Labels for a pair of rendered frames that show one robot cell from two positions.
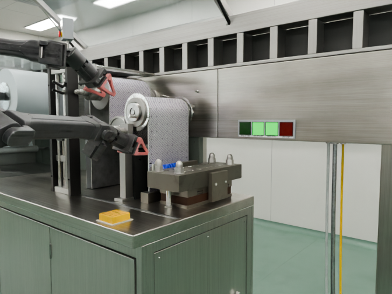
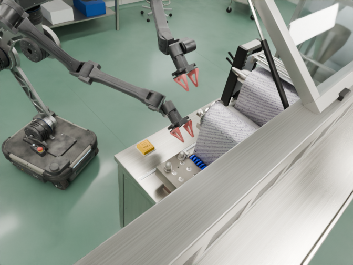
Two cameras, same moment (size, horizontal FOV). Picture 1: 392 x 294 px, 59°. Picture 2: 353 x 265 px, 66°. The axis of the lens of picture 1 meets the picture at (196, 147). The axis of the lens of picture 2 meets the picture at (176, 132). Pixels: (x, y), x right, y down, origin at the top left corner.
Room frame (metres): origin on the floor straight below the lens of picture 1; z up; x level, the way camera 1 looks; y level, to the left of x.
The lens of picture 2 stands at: (1.23, -0.67, 2.03)
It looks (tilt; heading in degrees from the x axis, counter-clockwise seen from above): 46 degrees down; 90
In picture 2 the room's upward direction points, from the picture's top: 11 degrees clockwise
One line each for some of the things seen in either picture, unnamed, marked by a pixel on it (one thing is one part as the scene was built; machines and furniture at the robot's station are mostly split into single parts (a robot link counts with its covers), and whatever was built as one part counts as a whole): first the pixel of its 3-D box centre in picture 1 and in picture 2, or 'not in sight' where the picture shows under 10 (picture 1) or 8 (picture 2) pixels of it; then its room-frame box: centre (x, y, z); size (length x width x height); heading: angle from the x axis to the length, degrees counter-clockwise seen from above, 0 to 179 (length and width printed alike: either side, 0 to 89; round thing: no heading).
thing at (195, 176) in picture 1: (198, 174); (198, 191); (1.38, -0.01, 1.00); 0.40 x 0.16 x 0.06; 140
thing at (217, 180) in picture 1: (219, 185); not in sight; (1.33, -0.09, 0.97); 0.10 x 0.03 x 0.11; 140
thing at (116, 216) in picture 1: (114, 216); (145, 146); (1.09, 0.26, 0.91); 0.07 x 0.07 x 0.02; 50
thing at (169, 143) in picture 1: (169, 146); (215, 158); (1.43, 0.11, 1.11); 0.23 x 0.01 x 0.18; 140
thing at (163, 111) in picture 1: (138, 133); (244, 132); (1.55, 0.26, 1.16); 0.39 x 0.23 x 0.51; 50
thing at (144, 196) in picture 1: (170, 192); not in sight; (1.43, 0.11, 0.92); 0.28 x 0.04 x 0.04; 140
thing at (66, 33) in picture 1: (65, 30); not in sight; (1.74, 0.64, 1.66); 0.07 x 0.07 x 0.10; 30
